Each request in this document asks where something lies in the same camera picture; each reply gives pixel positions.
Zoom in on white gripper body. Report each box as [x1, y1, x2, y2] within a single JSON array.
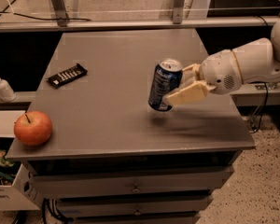
[[199, 49, 242, 94]]

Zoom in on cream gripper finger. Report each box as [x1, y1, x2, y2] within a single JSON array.
[[179, 63, 200, 88], [162, 81, 217, 106]]

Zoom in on blue pepsi can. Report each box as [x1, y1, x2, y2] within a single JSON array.
[[148, 58, 183, 112]]

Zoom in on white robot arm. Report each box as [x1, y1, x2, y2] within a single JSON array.
[[162, 19, 280, 106]]

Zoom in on red apple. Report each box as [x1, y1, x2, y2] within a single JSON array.
[[14, 111, 52, 146]]

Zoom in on grey drawer cabinet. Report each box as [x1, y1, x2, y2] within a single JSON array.
[[7, 29, 254, 224]]

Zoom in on black snack bar packet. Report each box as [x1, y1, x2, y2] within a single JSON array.
[[48, 63, 88, 89]]

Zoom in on white pump bottle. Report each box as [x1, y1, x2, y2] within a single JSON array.
[[0, 78, 16, 102]]

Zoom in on white cardboard box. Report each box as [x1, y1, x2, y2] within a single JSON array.
[[0, 110, 43, 211]]

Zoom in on metal frame rail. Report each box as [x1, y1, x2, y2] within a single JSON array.
[[0, 16, 280, 33]]

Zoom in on black cables under cabinet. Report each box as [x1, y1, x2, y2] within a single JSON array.
[[40, 198, 73, 224]]

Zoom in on black cable on floor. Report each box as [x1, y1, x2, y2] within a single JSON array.
[[0, 10, 92, 22]]

